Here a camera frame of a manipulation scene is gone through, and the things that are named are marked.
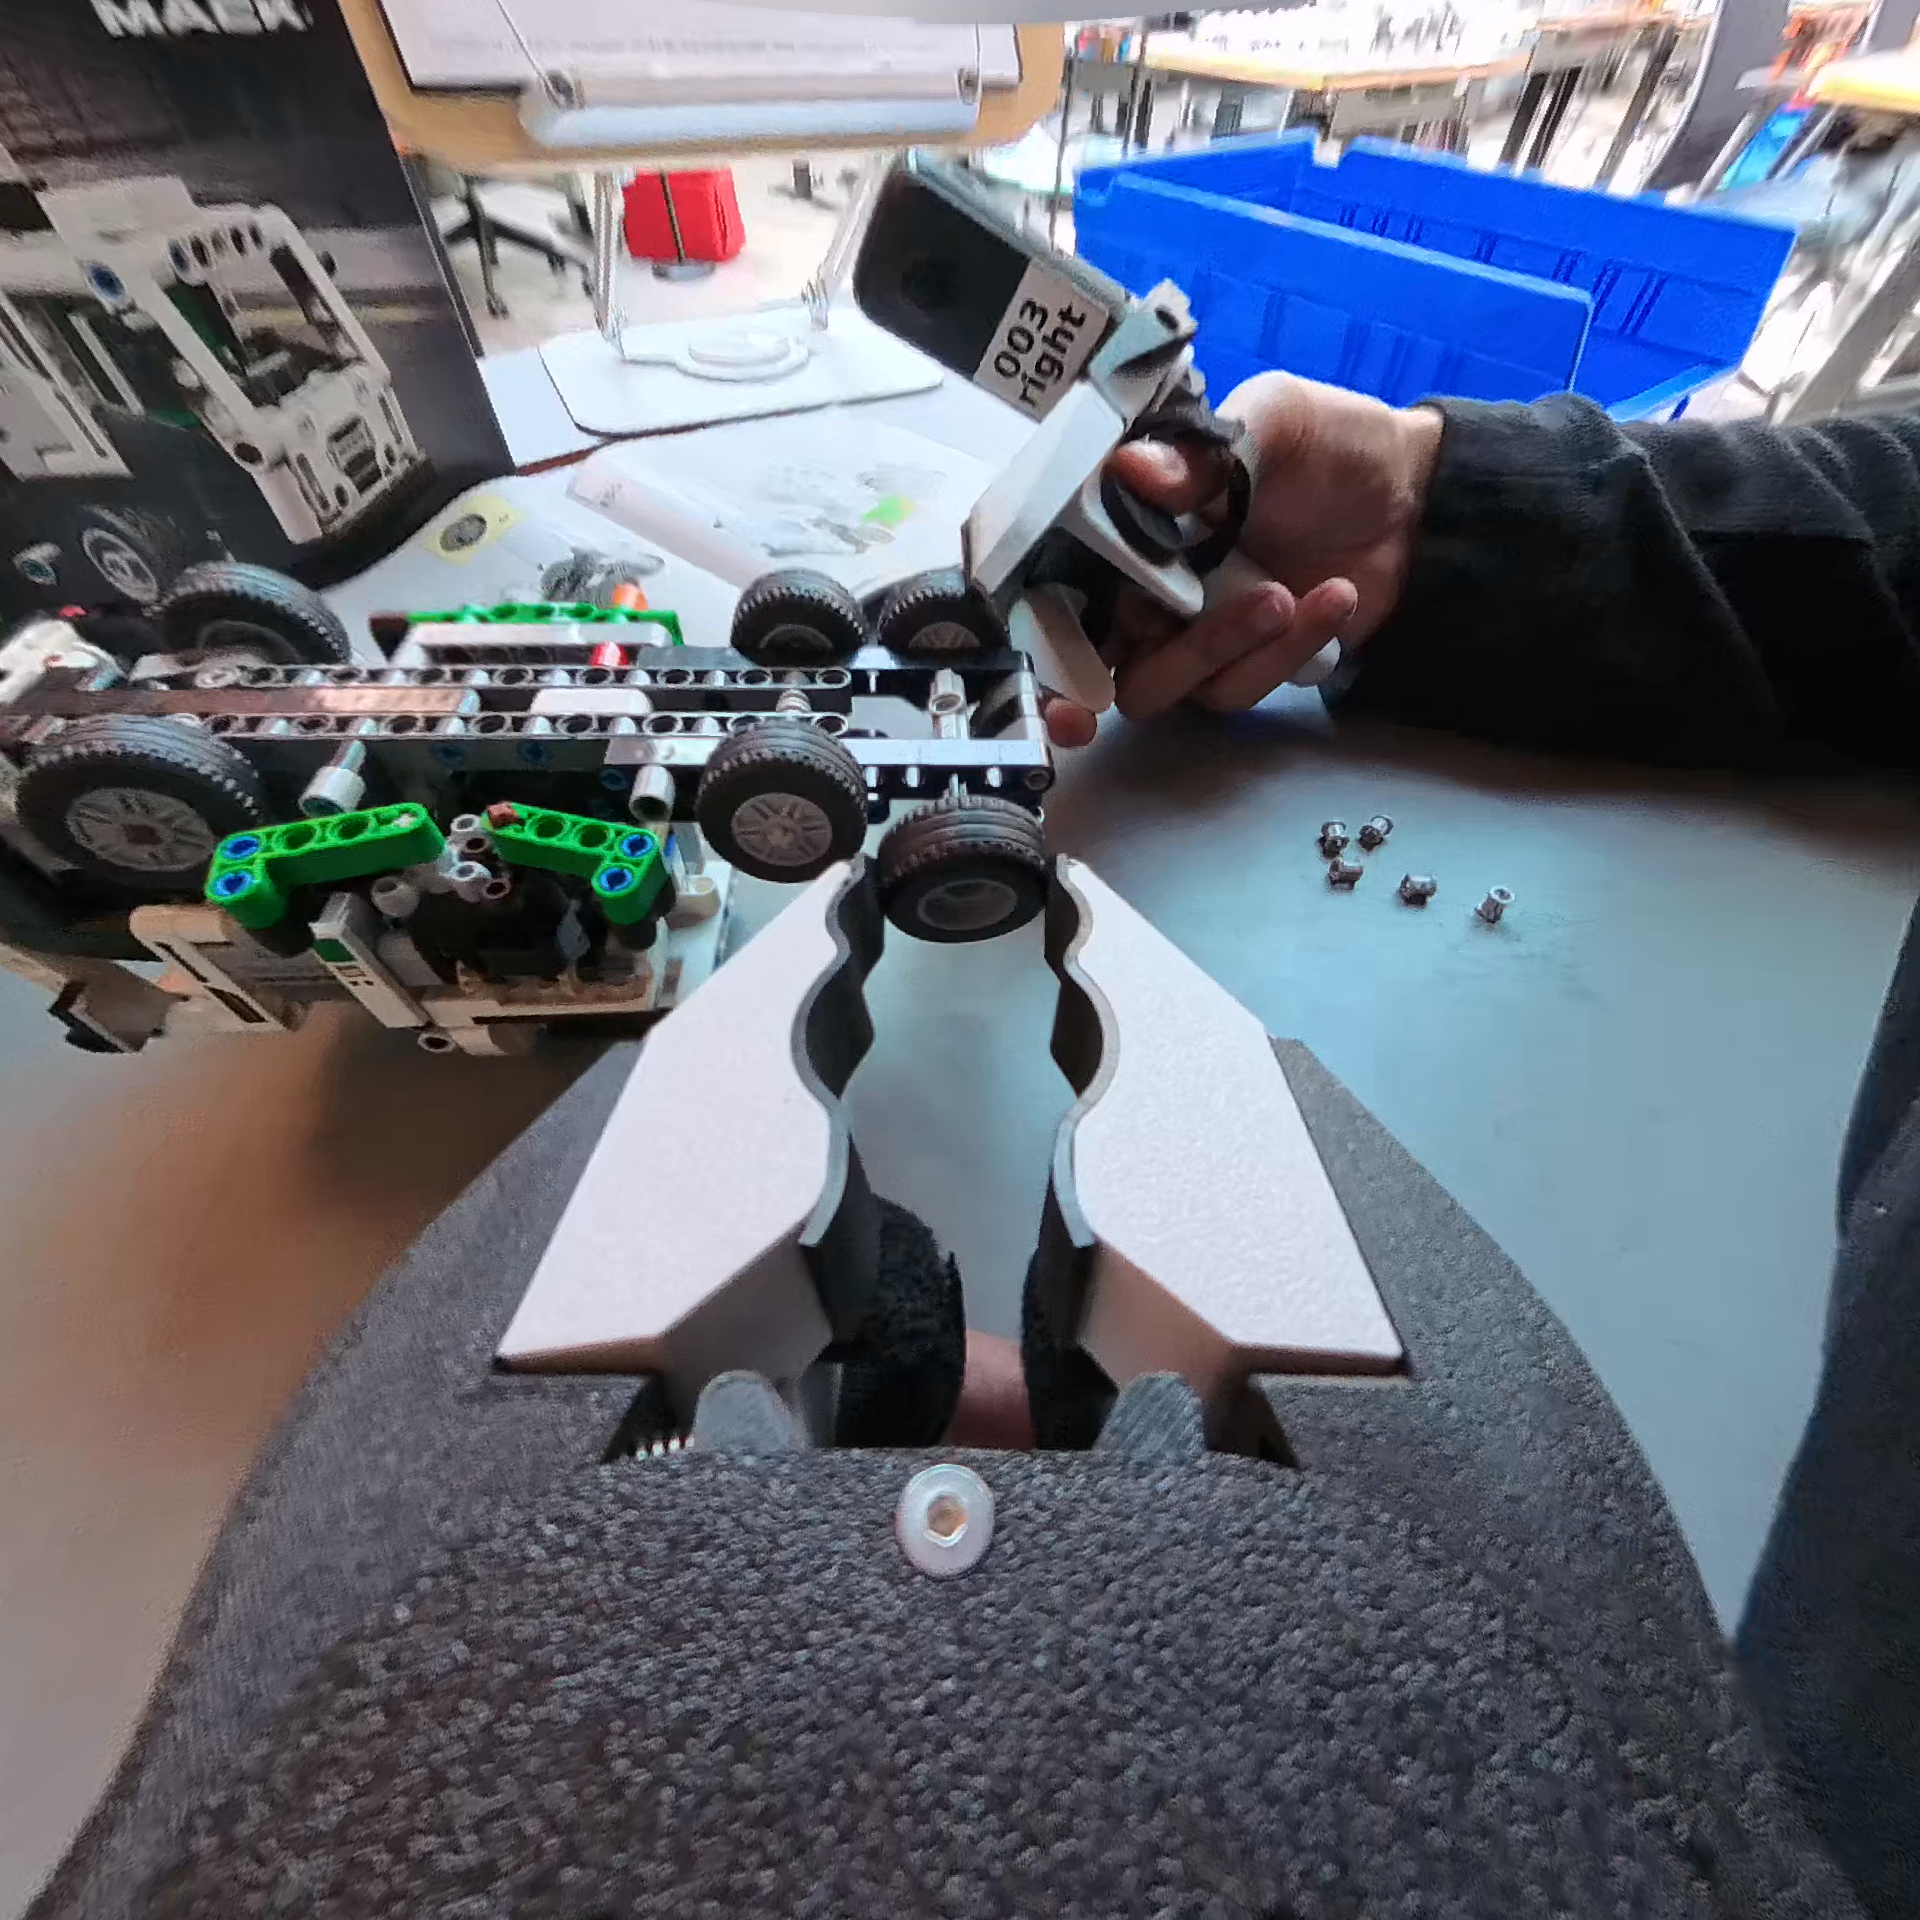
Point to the lego truck model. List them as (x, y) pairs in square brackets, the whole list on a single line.
[(524, 721)]

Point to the person's right forearm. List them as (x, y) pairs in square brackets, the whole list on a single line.
[(1650, 570)]

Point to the instruction sheet on wooden stand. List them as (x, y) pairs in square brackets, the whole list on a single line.
[(450, 134)]

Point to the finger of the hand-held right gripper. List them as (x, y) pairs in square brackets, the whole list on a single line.
[(1072, 652), (1034, 510)]

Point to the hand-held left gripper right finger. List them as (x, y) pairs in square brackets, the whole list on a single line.
[(1215, 1170)]

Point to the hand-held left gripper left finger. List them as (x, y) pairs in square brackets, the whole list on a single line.
[(690, 1170)]

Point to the red storage box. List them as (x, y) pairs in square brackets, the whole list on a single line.
[(683, 218)]

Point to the large blue plastic bin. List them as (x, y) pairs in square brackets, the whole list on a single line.
[(1351, 285)]

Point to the person's right hand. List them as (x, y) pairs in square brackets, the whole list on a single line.
[(1321, 510)]

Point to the printed instruction sheet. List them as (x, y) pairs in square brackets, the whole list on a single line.
[(674, 39)]

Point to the person's dark clothing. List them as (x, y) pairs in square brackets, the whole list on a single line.
[(1844, 1424)]

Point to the lego instruction booklet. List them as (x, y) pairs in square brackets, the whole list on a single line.
[(720, 494)]

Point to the lego set box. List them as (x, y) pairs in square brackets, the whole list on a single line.
[(224, 271)]

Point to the black office chair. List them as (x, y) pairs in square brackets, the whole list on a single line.
[(518, 224)]

